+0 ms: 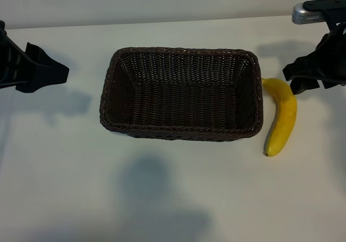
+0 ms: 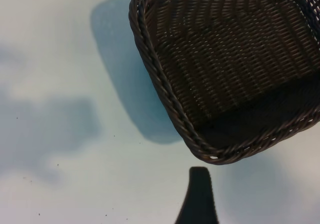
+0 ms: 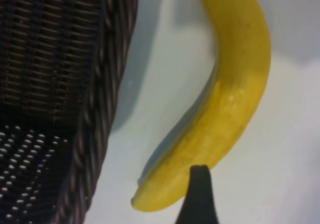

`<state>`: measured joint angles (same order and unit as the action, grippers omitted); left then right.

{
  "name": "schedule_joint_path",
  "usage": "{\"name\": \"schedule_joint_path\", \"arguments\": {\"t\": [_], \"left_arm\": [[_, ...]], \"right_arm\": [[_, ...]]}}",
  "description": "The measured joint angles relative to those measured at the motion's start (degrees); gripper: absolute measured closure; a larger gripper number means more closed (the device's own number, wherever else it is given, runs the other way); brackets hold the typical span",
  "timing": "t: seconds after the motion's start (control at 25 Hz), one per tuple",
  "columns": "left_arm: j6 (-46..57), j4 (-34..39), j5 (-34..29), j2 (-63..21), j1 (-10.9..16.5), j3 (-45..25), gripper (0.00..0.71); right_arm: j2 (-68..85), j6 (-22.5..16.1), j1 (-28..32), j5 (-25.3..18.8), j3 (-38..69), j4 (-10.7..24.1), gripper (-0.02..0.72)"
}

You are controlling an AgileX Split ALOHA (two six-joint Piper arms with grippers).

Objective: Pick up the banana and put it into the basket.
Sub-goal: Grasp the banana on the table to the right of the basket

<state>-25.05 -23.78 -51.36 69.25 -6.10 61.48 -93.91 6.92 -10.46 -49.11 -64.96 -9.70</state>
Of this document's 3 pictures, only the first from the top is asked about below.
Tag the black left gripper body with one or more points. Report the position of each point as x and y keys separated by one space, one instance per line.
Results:
x=13 y=63

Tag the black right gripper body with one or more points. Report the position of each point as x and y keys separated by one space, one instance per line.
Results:
x=333 y=58

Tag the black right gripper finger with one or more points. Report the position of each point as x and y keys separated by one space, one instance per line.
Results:
x=302 y=67
x=304 y=86

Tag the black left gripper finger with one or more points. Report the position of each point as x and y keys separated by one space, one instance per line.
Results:
x=48 y=72
x=32 y=88

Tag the yellow banana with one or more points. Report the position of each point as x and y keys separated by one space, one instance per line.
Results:
x=283 y=117

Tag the dark brown woven basket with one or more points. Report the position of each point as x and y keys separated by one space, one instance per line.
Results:
x=183 y=96

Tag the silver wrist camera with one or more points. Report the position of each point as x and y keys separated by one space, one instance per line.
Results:
x=305 y=15

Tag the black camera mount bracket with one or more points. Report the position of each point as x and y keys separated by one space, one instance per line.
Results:
x=329 y=5

